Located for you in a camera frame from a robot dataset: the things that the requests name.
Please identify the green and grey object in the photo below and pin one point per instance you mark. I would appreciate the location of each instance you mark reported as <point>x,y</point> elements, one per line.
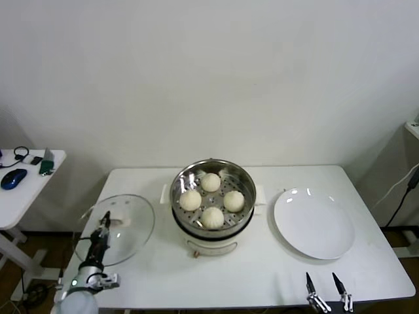
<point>48,165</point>

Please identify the blue computer mouse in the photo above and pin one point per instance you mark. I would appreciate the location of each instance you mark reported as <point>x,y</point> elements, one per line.
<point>13,178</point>

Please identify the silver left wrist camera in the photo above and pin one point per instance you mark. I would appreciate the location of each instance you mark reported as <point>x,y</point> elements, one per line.
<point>106,281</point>

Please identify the white stand base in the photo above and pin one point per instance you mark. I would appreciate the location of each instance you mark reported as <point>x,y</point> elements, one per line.
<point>409,243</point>

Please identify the glass pot lid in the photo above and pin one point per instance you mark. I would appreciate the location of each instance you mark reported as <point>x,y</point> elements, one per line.
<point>122,223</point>

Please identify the small black device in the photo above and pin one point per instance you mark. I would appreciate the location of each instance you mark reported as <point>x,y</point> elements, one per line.
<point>38,160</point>

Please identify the white side table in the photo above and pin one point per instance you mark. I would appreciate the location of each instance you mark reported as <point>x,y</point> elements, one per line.
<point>42,189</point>

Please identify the white steamed baozi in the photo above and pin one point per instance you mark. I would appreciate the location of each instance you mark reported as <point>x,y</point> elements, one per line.
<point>190,200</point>
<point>210,182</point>
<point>212,218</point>
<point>234,200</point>

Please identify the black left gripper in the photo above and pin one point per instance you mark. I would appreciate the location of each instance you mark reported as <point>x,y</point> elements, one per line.
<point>96,245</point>

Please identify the stainless steel steamer basket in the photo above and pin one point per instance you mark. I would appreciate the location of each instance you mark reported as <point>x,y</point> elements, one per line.
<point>244,186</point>

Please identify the small white device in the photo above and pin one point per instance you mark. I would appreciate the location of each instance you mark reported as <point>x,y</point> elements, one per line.
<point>29,159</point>

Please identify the white round plate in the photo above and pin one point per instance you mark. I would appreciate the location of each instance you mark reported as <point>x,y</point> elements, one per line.
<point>314,225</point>

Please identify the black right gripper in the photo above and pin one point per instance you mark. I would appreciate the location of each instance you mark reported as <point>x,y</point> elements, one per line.
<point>335,310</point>

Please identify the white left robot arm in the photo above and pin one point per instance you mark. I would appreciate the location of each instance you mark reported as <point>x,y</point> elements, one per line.
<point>80,297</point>

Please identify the white electric cooking pot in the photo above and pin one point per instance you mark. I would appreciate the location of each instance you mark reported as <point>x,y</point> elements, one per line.
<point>212,248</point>

